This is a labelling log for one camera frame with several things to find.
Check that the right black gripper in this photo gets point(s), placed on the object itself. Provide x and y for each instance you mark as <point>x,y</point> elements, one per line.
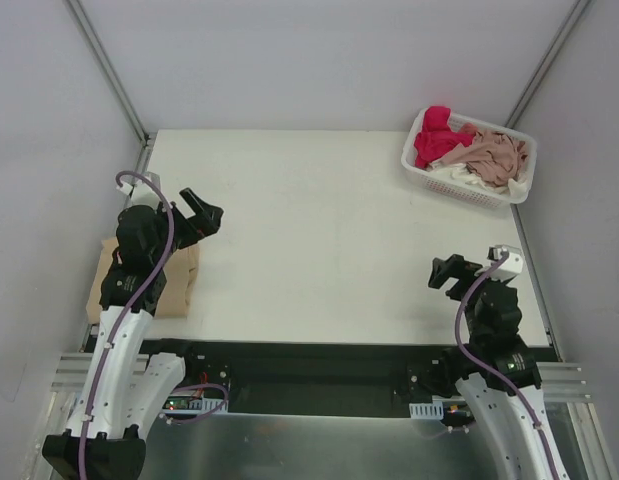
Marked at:
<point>459,279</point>

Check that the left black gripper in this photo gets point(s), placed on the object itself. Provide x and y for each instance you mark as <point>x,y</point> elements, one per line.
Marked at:
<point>190,228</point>

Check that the dusty pink printed t shirt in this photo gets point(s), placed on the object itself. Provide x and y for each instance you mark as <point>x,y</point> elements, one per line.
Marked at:
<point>494,156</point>

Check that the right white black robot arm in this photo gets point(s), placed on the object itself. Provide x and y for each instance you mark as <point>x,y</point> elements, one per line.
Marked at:
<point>492,368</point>

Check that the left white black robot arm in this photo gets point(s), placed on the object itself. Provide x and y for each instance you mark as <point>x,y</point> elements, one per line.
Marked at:
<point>105,437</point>

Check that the folded beige t shirt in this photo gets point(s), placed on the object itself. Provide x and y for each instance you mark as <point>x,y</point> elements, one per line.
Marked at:
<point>181,272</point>

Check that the cream white t shirt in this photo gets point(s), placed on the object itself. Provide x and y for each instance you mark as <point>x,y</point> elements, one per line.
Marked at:
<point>514,189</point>

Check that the white plastic laundry basket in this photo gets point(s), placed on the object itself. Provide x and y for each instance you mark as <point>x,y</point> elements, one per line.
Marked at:
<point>423,178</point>

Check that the crimson red t shirt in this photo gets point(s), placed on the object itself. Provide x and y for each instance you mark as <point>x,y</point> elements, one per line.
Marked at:
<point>436,138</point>

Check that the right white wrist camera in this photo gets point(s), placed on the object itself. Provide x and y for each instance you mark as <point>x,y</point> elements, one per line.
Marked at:
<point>510,259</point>

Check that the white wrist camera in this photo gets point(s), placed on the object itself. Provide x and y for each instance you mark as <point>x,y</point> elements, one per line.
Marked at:
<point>510,259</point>
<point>143,194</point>

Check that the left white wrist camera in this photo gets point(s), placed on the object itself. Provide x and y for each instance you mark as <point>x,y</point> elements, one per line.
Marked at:
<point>143,194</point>

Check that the right white slotted cable duct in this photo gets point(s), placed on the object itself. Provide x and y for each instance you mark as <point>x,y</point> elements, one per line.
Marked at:
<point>427,411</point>

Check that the white slotted cable duct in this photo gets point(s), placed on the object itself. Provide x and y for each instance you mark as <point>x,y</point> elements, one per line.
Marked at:
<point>189,406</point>
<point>427,411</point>

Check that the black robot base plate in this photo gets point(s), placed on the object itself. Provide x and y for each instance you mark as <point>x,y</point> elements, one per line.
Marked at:
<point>312,379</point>

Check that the left white slotted cable duct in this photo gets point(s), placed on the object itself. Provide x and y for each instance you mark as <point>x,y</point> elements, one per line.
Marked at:
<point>189,406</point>

